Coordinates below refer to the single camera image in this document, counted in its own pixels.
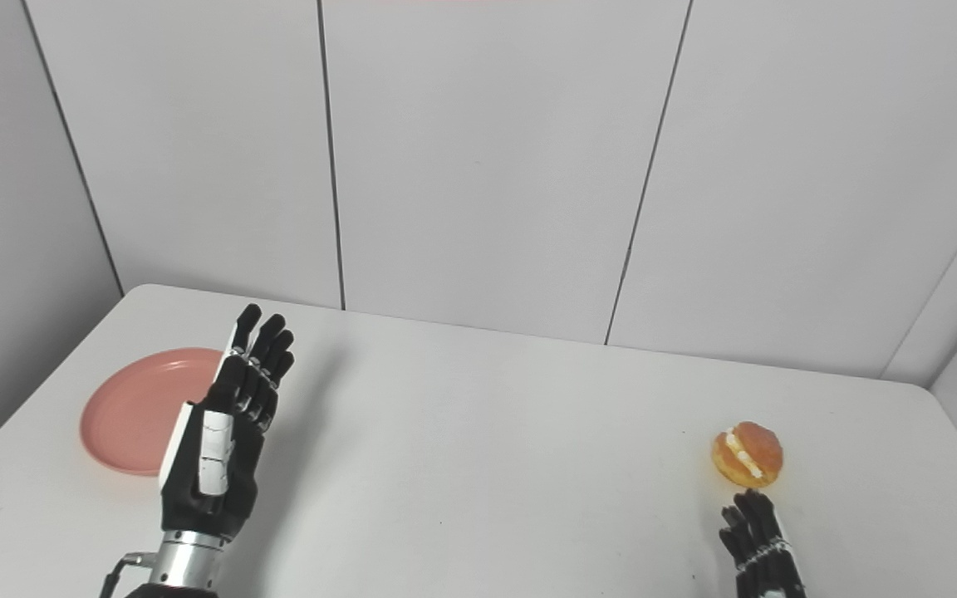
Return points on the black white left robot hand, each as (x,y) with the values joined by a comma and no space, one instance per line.
(213,448)

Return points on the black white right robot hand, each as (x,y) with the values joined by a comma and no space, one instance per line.
(761,548)

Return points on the pink round plate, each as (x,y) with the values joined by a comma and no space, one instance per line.
(134,415)

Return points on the cream puff pastry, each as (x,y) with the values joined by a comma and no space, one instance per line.
(748,454)

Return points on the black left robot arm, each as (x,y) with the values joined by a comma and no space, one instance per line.
(184,565)

